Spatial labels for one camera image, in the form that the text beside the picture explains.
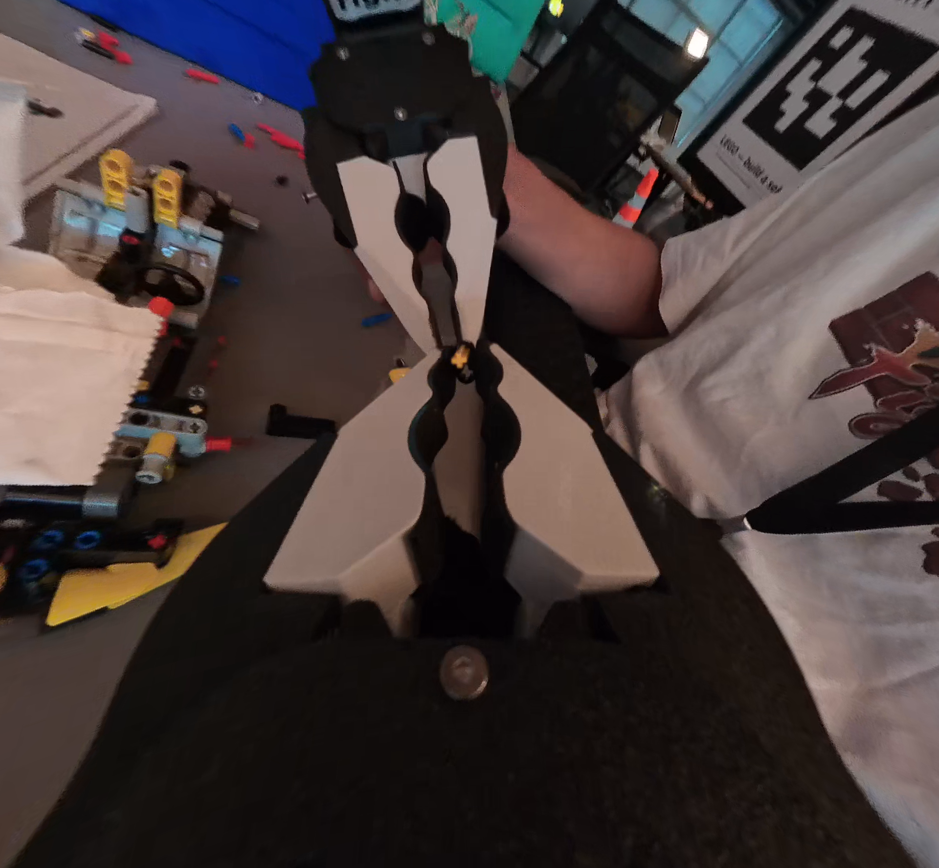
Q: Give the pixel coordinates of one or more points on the person's right forearm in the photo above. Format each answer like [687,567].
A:
[579,252]

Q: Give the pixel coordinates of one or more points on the black angled lego piece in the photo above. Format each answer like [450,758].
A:
[293,424]

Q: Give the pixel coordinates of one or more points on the lego car chassis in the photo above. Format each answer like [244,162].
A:
[110,222]

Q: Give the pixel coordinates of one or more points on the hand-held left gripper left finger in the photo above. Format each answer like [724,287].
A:
[352,501]

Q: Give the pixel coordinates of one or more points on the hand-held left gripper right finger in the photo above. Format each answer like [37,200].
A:
[572,501]

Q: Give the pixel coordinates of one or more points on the blue plastic bin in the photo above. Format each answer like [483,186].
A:
[183,2]

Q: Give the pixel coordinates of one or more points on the black office chair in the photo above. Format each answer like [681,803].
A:
[609,76]

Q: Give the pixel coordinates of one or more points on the scattered small lego pins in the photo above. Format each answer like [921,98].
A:
[282,142]

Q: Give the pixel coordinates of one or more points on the yellow lego axle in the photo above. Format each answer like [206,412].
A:
[461,354]

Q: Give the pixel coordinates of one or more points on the lego instruction booklet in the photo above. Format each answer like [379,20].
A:
[73,112]

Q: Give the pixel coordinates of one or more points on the person in white T-shirt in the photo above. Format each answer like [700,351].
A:
[770,442]

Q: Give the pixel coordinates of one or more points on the white torn paper bag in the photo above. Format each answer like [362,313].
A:
[66,369]

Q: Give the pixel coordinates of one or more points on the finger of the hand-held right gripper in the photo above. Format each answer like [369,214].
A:
[374,222]
[469,222]

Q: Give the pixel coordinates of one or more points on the orange traffic cone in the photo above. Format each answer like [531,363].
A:
[637,204]

